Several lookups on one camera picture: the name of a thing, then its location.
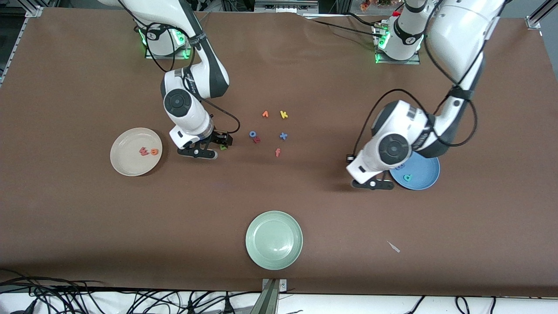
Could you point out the brown table cover sheet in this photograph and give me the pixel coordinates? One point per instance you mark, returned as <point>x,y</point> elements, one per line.
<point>87,226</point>

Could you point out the beige round plate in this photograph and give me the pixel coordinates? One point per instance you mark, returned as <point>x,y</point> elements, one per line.
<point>128,161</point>

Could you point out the pale green round plate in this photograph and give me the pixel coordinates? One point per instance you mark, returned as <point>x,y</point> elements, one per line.
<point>274,240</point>

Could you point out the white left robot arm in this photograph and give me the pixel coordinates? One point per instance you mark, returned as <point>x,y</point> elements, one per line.
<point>457,30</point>

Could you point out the pink letter w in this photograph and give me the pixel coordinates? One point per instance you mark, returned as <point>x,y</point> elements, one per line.
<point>144,151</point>

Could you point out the aluminium frame profile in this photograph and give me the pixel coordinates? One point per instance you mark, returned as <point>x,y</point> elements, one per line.
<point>283,6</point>

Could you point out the small white paper scrap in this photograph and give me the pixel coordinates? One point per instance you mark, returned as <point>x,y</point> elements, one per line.
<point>393,247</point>

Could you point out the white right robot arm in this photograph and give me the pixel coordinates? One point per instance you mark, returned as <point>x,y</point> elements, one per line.
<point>192,117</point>

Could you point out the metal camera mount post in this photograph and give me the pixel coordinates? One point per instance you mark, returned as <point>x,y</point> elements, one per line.
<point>270,301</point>

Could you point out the orange brown background object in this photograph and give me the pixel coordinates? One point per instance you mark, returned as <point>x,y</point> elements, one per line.
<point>366,5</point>

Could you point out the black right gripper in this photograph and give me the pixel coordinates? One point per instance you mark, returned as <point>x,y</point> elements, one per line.
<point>217,138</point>

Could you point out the blue round plate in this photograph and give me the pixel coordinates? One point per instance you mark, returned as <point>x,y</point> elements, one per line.
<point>425,174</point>

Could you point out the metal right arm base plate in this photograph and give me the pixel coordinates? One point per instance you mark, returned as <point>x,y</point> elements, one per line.
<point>150,56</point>

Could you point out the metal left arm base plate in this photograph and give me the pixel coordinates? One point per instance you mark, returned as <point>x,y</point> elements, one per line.
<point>414,62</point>

